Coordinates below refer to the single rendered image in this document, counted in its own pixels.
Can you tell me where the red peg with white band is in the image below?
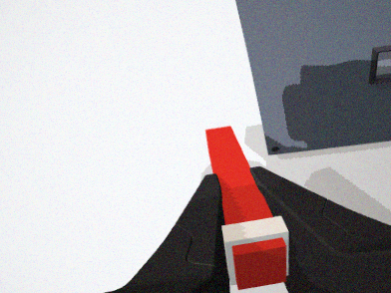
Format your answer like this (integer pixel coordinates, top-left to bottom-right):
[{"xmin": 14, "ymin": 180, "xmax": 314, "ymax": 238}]
[{"xmin": 206, "ymin": 126, "xmax": 288, "ymax": 290}]

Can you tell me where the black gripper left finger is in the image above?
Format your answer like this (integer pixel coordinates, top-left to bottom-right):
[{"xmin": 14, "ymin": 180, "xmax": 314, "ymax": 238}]
[{"xmin": 105, "ymin": 173, "xmax": 230, "ymax": 293}]

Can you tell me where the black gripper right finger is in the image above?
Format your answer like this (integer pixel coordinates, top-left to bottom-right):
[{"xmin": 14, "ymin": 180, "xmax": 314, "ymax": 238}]
[{"xmin": 250, "ymin": 166, "xmax": 391, "ymax": 293}]

